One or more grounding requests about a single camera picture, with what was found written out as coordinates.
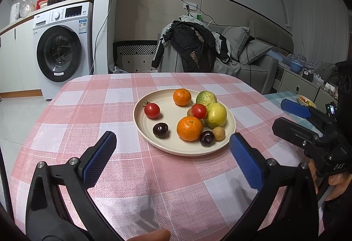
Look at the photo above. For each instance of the red basket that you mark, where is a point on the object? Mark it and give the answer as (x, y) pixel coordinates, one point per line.
(41, 4)

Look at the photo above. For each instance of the small dish of fruit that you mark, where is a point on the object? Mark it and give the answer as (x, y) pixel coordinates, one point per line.
(305, 101)

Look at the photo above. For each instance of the green speckled passion fruit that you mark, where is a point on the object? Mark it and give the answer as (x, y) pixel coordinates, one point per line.
(205, 97)

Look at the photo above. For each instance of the small orange tangerine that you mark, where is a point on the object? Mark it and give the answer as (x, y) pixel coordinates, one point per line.
(182, 97)

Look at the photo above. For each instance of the blue bowl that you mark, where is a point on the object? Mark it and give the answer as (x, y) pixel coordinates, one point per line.
(297, 67)

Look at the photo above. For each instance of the grey sofa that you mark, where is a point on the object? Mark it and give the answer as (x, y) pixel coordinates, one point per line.
(255, 73)

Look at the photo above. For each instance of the white kitchen cabinet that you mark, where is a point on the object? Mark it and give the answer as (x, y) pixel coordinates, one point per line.
(16, 59)

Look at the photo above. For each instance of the brown longan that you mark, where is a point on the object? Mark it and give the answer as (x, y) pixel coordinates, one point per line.
(219, 133)
(189, 112)

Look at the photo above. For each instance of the person's left hand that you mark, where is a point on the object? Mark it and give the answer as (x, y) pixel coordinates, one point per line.
(150, 235)

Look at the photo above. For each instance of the teal checked tablecloth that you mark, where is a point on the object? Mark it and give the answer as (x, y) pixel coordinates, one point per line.
(275, 98)

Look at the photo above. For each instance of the white washing machine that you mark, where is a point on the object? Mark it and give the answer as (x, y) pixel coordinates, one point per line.
(60, 46)

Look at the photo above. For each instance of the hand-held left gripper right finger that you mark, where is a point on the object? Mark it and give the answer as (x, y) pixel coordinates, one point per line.
(246, 160)

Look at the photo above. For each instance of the white wall socket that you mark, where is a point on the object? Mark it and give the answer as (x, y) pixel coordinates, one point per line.
(190, 6)

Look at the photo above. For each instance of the person's right hand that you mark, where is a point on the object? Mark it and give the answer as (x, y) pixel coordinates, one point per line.
(341, 184)

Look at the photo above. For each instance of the black jacket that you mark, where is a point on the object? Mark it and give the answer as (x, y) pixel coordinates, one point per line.
(189, 46)

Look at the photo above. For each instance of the large grey pillow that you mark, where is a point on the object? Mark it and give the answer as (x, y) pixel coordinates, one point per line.
(233, 37)

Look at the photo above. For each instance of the black white patterned basket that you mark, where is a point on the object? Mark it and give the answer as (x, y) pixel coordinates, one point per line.
(132, 55)

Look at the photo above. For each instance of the red tomato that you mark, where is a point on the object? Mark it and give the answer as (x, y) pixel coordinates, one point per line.
(152, 110)
(199, 111)

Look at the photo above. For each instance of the cream round plate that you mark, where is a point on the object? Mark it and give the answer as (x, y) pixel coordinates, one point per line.
(170, 112)

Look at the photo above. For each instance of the large orange tangerine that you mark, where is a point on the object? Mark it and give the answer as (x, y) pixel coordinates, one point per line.
(189, 128)

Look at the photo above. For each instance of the white curtain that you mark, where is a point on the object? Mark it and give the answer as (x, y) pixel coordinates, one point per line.
(316, 26)

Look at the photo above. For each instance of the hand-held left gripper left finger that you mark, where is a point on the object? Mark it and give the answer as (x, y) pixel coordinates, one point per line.
(99, 158)

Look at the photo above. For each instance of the pink checked tablecloth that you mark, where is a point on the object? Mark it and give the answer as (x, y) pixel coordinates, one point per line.
(82, 120)

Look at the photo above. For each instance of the low grey cabinet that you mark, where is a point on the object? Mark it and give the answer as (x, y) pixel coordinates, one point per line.
(297, 84)

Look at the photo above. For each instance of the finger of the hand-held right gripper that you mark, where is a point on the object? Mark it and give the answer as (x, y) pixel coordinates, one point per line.
(297, 131)
(295, 109)

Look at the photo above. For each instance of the small grey pillow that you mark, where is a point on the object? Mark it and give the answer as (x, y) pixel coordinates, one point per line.
(254, 51)

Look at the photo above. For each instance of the yellow passion fruit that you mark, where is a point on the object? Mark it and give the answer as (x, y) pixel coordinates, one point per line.
(217, 115)

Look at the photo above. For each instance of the white kettle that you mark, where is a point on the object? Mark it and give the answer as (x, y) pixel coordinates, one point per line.
(15, 12)

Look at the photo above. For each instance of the dark red cherry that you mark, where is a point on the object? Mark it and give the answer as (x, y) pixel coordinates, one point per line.
(160, 130)
(206, 138)

